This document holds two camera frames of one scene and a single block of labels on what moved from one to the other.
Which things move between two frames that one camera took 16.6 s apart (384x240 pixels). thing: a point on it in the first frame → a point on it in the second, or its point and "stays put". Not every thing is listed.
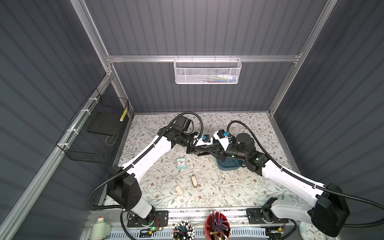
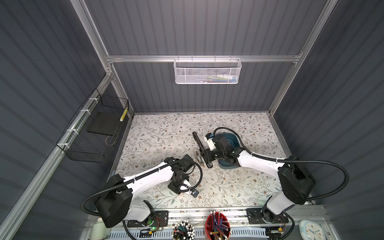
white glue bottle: [100, 230] stays put
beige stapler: [194, 180] → [197, 153]
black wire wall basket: [90, 136] stays put
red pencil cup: [218, 226] stays put
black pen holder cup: [183, 230] stays put
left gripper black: [194, 150] → [176, 189]
